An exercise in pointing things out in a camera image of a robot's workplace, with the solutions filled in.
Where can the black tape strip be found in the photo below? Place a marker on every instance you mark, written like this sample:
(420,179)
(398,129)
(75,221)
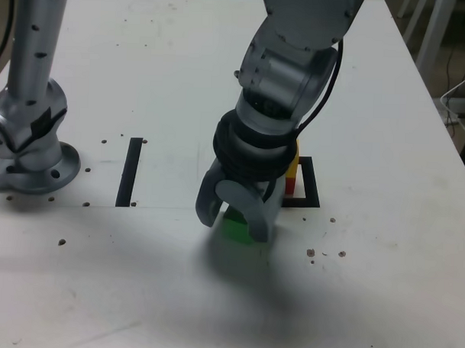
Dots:
(127,178)

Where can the green cube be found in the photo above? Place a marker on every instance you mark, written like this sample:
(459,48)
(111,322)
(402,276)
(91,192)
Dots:
(234,231)

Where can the black tape square outline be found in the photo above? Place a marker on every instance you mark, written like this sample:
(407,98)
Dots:
(310,184)

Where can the yellow cube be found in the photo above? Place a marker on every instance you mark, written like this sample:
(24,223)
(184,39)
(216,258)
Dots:
(293,166)

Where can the white furniture leg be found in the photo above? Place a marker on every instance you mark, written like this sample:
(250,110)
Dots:
(415,14)
(432,32)

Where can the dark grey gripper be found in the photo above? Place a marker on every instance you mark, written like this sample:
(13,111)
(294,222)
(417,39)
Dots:
(278,198)

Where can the red cube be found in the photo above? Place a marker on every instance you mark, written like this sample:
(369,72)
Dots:
(290,186)

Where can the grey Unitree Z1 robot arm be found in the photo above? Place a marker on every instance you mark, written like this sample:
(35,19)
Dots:
(289,69)

